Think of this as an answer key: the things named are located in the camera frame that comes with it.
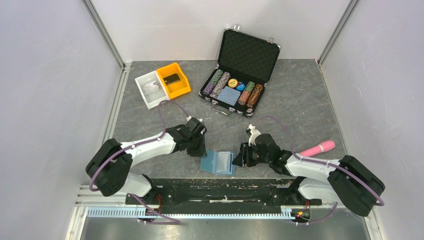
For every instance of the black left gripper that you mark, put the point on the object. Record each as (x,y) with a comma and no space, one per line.
(201,151)

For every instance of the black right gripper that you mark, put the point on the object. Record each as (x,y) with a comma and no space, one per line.
(243,159)

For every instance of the blue card holder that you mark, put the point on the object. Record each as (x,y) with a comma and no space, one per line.
(218,163)

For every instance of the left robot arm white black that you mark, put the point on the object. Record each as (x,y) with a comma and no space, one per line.
(109,169)

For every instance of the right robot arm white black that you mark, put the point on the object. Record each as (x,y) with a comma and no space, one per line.
(346,181)

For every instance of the blue playing card deck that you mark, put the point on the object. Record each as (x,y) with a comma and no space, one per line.
(229,95)

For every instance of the black card in yellow bin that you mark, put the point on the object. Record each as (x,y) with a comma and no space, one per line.
(171,79)

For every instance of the silver card in white bin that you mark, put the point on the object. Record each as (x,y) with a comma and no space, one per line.
(150,88)

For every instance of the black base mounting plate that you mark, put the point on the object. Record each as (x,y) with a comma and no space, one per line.
(225,195)

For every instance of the purple poker chip stack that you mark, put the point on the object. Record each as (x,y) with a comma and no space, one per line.
(209,88)

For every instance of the red poker chip stack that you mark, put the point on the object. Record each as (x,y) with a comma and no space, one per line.
(244,97)

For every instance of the brown orange chip stack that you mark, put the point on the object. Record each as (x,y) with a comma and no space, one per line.
(254,96)

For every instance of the yellow plastic bin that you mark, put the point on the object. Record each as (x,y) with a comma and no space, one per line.
(177,89)

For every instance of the pink grey chip stack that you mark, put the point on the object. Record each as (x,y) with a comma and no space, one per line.
(220,85)

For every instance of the blue round chip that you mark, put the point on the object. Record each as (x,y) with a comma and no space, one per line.
(240,86)

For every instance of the yellow dealer button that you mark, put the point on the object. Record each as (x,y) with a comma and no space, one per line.
(232,83)

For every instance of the green red chip stack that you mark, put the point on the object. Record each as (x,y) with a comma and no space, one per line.
(249,87)

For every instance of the white plastic bin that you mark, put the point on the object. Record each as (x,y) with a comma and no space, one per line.
(153,100)

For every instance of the green poker chip stack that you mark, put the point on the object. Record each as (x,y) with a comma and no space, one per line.
(216,77)

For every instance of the pink cylindrical tube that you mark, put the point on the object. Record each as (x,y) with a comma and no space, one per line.
(322,147)

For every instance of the black poker chip case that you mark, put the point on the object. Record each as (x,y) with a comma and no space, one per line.
(247,58)

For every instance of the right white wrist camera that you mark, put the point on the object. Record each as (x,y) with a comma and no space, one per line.
(253,133)

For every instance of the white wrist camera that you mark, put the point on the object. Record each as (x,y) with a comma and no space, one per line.
(253,133)
(190,118)

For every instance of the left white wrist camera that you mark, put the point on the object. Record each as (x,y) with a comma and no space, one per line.
(190,118)

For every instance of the white slotted cable duct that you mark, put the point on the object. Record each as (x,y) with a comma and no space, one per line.
(142,213)

